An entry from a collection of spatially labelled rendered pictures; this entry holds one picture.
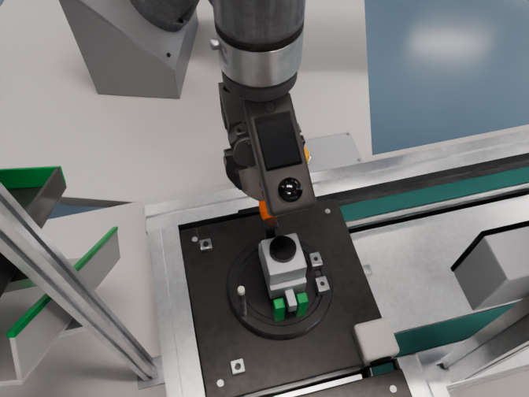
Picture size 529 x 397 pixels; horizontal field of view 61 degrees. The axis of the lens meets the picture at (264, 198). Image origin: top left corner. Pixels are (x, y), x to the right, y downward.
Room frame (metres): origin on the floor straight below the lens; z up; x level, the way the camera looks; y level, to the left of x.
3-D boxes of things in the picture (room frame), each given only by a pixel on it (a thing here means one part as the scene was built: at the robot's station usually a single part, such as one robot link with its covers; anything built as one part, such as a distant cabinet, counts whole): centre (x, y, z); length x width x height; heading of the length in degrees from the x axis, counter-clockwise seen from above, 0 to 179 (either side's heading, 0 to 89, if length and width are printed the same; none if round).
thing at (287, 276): (0.22, -0.02, 1.06); 0.08 x 0.04 x 0.07; 14
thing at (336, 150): (0.46, -0.05, 0.93); 0.21 x 0.07 x 0.06; 104
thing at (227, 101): (0.34, 0.01, 1.20); 0.09 x 0.08 x 0.12; 13
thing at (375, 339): (0.15, -0.14, 0.97); 0.05 x 0.05 x 0.04; 14
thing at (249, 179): (0.33, 0.02, 1.10); 0.06 x 0.03 x 0.09; 13
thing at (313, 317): (0.23, -0.02, 0.98); 0.14 x 0.14 x 0.02
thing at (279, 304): (0.18, -0.02, 1.01); 0.01 x 0.01 x 0.05; 14
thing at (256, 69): (0.33, 0.01, 1.29); 0.08 x 0.08 x 0.05
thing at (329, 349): (0.23, -0.02, 0.96); 0.24 x 0.24 x 0.02; 14
